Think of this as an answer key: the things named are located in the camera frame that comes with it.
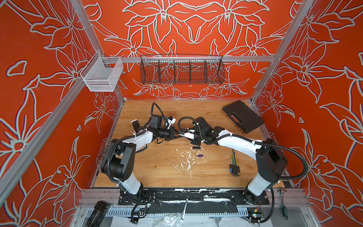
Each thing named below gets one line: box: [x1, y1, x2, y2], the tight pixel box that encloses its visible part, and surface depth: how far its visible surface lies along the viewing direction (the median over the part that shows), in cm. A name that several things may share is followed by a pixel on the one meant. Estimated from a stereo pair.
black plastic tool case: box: [222, 100, 265, 134], surface depth 105 cm
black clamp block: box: [86, 200, 111, 227], surface depth 69 cm
